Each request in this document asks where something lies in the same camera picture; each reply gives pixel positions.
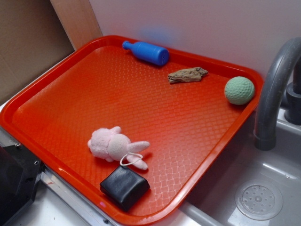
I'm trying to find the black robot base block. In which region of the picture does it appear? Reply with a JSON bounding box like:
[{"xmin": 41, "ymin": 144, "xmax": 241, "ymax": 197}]
[{"xmin": 0, "ymin": 144, "xmax": 44, "ymax": 226}]

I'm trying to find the green dimpled ball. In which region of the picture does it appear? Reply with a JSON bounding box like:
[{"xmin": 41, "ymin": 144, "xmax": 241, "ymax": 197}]
[{"xmin": 224, "ymin": 76, "xmax": 255, "ymax": 105}]

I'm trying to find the pink plush bunny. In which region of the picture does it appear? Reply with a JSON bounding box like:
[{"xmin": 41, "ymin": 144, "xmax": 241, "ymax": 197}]
[{"xmin": 87, "ymin": 126, "xmax": 150, "ymax": 170}]

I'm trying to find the blue plastic bottle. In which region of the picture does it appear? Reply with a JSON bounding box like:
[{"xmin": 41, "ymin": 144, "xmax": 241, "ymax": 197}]
[{"xmin": 122, "ymin": 41, "xmax": 169, "ymax": 66}]

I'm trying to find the brown driftwood piece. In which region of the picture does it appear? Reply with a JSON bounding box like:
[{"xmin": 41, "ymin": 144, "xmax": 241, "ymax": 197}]
[{"xmin": 168, "ymin": 67, "xmax": 208, "ymax": 84}]

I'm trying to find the orange plastic tray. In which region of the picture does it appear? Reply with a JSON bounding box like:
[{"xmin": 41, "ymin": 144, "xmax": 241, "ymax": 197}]
[{"xmin": 0, "ymin": 36, "xmax": 263, "ymax": 226}]

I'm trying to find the black wedge block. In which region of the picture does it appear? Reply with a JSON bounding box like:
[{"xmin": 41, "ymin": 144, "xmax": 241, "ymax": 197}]
[{"xmin": 100, "ymin": 166, "xmax": 150, "ymax": 211}]

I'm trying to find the wooden board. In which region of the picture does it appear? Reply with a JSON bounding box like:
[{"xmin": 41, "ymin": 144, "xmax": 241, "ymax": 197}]
[{"xmin": 50, "ymin": 0, "xmax": 103, "ymax": 50}]

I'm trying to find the grey plastic sink basin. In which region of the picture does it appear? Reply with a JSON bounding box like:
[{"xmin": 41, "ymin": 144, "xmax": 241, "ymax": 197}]
[{"xmin": 180, "ymin": 107, "xmax": 301, "ymax": 226}]

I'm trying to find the brown cardboard panel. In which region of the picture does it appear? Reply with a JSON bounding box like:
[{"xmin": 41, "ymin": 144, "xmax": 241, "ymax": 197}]
[{"xmin": 0, "ymin": 0, "xmax": 74, "ymax": 104}]

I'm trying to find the grey sink faucet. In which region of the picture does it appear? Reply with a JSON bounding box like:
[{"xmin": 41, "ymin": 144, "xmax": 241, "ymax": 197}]
[{"xmin": 253, "ymin": 37, "xmax": 301, "ymax": 151}]

